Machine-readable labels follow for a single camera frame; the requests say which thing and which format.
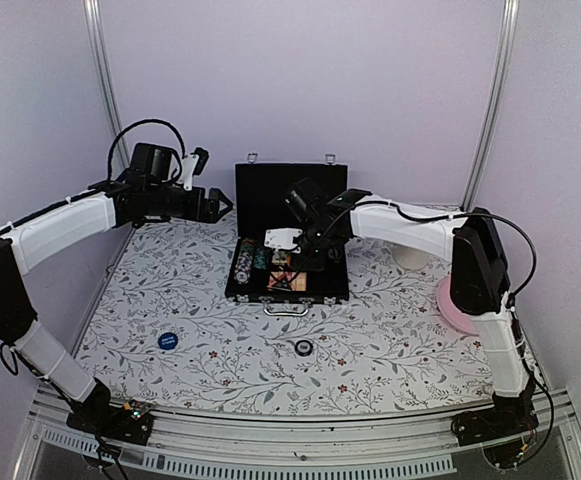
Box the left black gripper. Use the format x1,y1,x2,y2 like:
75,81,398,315
147,183,234,222

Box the red card deck box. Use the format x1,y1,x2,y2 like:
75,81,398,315
284,271,307,292

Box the blue card deck box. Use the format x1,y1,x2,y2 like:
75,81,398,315
271,250,291,266

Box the black triangular token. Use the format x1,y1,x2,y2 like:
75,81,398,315
267,272,292,291

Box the black poker case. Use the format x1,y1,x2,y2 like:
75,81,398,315
225,162,350,315

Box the blue round button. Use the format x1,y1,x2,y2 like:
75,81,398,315
157,332,178,351

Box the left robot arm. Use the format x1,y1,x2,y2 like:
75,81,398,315
0,181,233,434

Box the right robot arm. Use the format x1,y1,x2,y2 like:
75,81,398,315
284,187,535,436

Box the teal chip stack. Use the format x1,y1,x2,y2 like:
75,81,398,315
253,246,272,270

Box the cream ceramic mug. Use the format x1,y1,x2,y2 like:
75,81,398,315
392,245,429,270

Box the white black chip stack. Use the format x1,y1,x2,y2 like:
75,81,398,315
234,239,256,284

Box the black white dealer chip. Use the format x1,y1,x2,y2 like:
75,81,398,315
294,339,314,357

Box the floral tablecloth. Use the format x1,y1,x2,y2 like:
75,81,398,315
76,215,492,416

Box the pink plate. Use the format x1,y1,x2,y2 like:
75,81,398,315
436,276,477,336

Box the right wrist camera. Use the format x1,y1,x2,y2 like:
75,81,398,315
263,227,302,253

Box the left aluminium frame post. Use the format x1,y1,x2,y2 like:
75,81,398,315
82,0,127,140

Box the aluminium frame post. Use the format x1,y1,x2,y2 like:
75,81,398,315
461,0,520,211
82,0,127,140

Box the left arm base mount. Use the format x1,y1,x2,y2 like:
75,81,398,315
66,397,154,446

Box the front aluminium rail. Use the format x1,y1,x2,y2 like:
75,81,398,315
13,387,581,479

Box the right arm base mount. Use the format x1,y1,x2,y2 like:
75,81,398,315
450,389,539,470

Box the right aluminium frame post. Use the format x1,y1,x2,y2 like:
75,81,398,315
461,0,520,211

